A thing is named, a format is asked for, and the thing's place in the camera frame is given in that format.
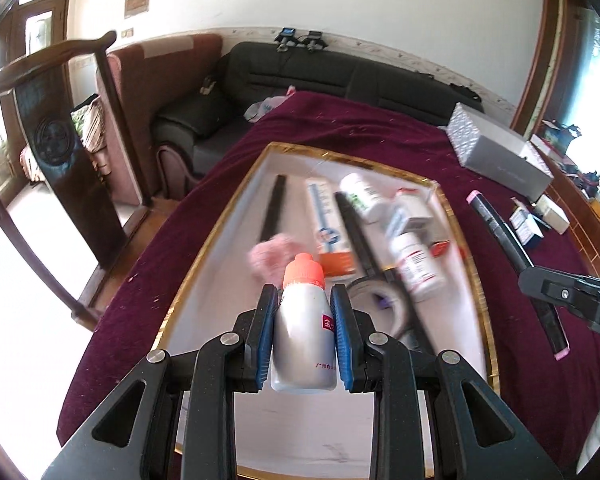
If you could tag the brown armchair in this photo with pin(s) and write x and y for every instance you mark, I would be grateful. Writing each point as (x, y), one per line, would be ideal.
(130, 110)

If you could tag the gold rimmed white tray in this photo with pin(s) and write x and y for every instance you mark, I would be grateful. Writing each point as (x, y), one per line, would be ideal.
(230, 240)

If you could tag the small white carton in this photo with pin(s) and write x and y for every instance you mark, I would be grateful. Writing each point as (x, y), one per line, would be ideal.
(555, 215)

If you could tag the large grey shoe box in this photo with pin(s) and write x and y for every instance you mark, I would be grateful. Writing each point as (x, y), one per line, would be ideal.
(500, 160)

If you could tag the colourful carton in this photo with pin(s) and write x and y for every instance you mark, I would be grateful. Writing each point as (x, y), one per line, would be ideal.
(560, 137)

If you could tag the small bottle red label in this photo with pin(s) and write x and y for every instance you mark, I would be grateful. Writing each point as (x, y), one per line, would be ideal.
(410, 200)

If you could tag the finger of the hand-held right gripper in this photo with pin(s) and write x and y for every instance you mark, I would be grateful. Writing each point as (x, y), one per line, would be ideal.
(555, 285)

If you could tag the pink fluffy cloth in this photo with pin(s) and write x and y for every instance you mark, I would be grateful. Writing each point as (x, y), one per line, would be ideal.
(270, 260)

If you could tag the dark wooden chair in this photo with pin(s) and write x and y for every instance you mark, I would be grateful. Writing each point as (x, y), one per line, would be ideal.
(75, 175)

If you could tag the white bottle orange cap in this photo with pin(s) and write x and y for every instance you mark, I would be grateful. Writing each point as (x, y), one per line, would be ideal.
(302, 340)

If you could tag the black tape roll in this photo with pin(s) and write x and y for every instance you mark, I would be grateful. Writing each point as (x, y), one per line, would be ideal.
(365, 285)

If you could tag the black marker pink ends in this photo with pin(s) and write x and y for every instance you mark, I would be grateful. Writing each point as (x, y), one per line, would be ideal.
(500, 230)

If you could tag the large white pill bottle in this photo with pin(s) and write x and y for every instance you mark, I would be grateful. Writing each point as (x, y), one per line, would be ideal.
(417, 270)

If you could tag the black sofa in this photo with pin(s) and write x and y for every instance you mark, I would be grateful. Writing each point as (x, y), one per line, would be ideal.
(305, 75)

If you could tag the white bottle green label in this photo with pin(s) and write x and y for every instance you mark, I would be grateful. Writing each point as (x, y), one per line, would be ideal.
(362, 195)

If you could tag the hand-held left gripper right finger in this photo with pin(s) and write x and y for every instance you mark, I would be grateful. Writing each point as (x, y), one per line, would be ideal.
(342, 340)

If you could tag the white plastic bag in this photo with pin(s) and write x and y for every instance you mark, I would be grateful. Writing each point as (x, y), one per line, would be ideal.
(267, 105)

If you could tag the long white ointment box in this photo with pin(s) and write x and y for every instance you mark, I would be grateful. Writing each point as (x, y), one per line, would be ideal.
(325, 220)

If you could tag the white and teal carton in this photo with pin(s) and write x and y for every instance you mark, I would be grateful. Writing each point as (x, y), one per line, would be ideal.
(525, 227)

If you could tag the black device on clamp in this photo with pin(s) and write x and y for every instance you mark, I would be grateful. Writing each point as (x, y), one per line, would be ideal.
(314, 42)
(285, 37)

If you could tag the red and white carton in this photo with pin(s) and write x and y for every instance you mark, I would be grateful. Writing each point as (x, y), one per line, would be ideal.
(439, 248)

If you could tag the striped cushion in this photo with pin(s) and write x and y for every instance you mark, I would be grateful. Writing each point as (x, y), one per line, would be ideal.
(92, 130)

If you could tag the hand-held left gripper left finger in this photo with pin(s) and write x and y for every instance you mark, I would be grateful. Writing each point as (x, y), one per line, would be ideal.
(267, 340)

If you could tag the small wall plaque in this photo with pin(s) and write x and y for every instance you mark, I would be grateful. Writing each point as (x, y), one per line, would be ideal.
(137, 1)

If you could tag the black marker orange ends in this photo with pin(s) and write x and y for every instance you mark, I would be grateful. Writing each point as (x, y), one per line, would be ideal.
(275, 205)

